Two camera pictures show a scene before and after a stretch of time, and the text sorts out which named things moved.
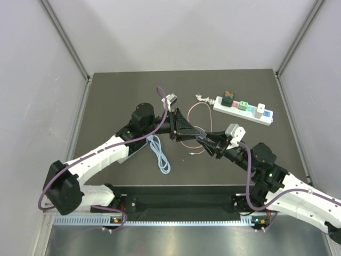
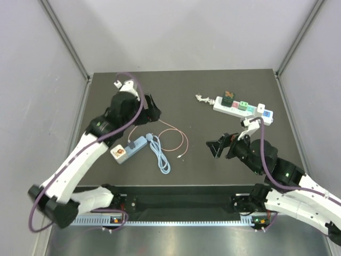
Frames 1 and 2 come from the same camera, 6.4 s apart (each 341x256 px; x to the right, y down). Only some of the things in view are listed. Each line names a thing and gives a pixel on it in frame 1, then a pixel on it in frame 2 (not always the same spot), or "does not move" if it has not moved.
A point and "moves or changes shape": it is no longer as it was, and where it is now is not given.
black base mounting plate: [172, 202] does not move
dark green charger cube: [227, 98] does not move
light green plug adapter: [243, 105] does not move
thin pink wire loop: [198, 127] moves or changes shape
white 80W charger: [259, 110] does not move
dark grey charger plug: [202, 135] moves or changes shape
